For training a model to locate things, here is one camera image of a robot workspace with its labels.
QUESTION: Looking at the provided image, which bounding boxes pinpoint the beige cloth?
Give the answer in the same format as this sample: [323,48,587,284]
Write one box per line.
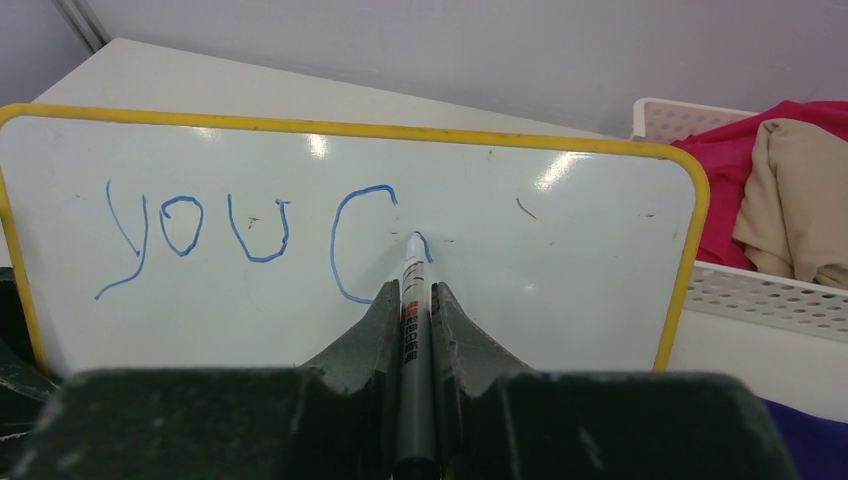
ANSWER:
[733,119,847,289]

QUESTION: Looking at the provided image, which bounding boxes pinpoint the red cloth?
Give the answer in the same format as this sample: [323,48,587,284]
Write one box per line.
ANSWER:
[672,100,847,270]

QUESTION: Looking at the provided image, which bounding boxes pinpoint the purple towel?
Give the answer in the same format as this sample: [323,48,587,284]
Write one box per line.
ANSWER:
[765,400,847,480]

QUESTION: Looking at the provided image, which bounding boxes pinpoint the white perforated plastic basket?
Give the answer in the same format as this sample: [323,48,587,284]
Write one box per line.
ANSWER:
[630,97,847,343]

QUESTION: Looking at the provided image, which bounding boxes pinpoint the aluminium frame rail left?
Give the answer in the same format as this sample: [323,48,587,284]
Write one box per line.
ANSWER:
[51,0,112,53]

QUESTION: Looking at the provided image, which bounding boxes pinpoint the blue white marker pen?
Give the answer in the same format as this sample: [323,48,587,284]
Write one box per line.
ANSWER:
[393,232,441,479]

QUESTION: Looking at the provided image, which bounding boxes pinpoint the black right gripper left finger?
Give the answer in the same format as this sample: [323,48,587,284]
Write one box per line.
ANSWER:
[9,281,400,479]

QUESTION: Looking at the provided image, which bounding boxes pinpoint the yellow framed whiteboard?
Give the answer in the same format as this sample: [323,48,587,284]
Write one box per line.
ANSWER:
[1,104,709,376]

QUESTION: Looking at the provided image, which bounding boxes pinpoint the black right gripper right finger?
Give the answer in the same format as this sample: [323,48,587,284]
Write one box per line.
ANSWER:
[432,282,798,479]

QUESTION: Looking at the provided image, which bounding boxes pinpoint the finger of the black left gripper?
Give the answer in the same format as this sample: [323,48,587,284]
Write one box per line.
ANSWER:
[1,267,58,451]

